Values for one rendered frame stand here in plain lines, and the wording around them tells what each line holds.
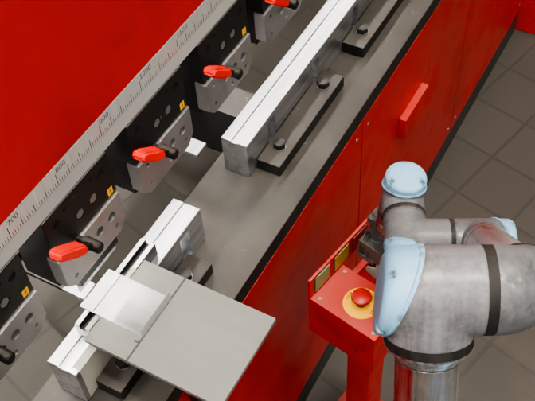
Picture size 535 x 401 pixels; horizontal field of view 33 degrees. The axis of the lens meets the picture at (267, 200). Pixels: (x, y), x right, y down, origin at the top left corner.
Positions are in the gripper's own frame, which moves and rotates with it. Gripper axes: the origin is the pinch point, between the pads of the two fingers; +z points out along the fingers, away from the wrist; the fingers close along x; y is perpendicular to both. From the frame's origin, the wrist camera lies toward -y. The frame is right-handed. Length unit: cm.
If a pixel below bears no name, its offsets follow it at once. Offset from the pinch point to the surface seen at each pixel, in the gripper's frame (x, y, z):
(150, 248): 35, 31, -24
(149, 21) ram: 26, 34, -70
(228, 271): 24.6, 22.3, -12.4
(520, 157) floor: -111, 13, 75
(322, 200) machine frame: -6.8, 23.1, -1.5
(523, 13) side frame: -168, 47, 70
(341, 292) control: 10.1, 5.5, -4.3
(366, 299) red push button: 10.0, -0.2, -7.7
